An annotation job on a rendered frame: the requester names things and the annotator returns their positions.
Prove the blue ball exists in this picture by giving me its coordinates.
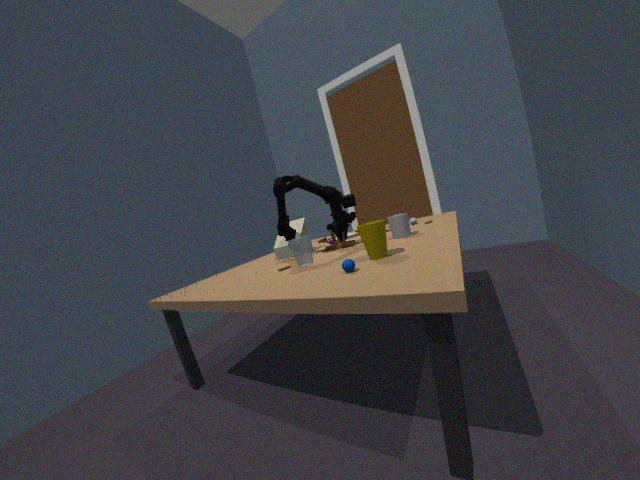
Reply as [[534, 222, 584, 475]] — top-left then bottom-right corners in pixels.
[[342, 259, 355, 272]]

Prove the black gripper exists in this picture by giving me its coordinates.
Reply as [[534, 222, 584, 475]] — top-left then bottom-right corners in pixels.
[[327, 209, 352, 241]]

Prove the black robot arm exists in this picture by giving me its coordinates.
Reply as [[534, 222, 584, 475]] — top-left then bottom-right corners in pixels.
[[273, 175, 357, 241]]

